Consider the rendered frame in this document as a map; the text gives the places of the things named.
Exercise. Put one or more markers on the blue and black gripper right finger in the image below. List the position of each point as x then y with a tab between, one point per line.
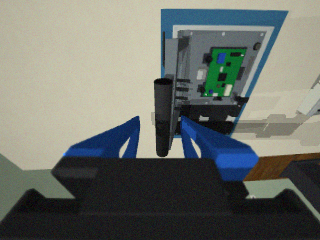
234	159

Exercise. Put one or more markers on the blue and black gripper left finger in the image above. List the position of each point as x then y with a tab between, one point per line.
108	144

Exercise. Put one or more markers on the green circuit board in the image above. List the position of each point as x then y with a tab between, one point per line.
223	71

